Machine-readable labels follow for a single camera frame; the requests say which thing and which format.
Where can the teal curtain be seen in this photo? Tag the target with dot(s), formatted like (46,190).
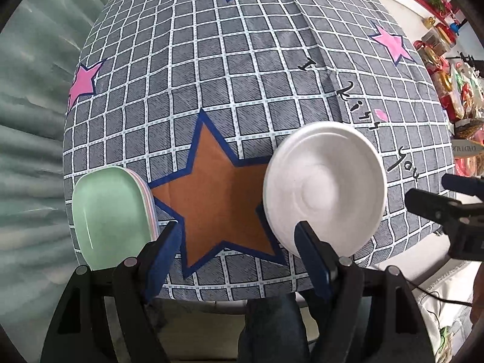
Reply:
(41,42)

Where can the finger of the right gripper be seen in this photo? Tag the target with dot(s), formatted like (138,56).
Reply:
(471,186)
(430,206)

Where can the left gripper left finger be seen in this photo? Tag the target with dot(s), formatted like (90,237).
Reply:
(156,259)

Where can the person's right hand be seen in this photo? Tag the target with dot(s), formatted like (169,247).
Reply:
(478,296)

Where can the large white paper plate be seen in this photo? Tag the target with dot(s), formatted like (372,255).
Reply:
(331,176)

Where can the grey checked star tablecloth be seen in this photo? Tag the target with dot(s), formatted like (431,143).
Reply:
(259,70)

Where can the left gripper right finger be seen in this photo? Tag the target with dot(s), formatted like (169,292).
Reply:
(319,259)

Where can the green plastic plate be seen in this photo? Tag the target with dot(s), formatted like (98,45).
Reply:
(109,217)

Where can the pink plastic plate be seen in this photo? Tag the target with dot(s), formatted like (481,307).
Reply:
(149,203)

